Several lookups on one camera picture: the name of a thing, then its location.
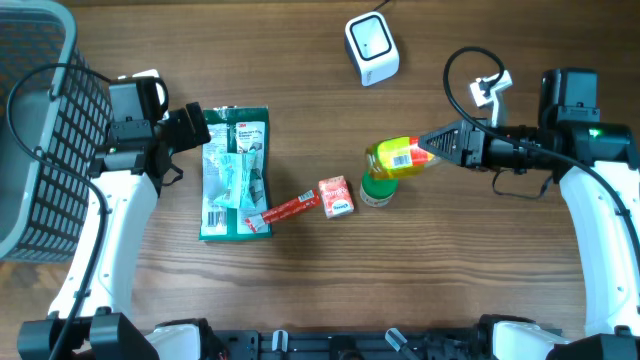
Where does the yellow liquid bottle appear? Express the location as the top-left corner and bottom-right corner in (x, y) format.
(365, 136), (442, 180)

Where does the white barcode scanner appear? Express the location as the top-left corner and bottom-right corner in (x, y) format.
(344, 11), (400, 87)

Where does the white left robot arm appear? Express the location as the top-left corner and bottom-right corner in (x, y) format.
(18, 76), (222, 359)

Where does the pink tissue box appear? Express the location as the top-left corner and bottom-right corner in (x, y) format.
(318, 176), (355, 219)

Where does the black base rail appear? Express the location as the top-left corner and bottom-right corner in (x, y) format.
(144, 317), (566, 360)

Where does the green 3M package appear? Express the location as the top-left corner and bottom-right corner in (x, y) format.
(199, 106), (272, 242)

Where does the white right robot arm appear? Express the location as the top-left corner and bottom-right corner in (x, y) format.
(418, 68), (639, 359)

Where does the teal small packet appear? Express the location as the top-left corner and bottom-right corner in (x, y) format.
(213, 153), (256, 209)

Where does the red stick packet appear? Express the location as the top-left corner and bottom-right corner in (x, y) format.
(244, 189), (321, 233)

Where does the green lid jar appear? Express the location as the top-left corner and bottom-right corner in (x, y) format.
(359, 171), (399, 207)

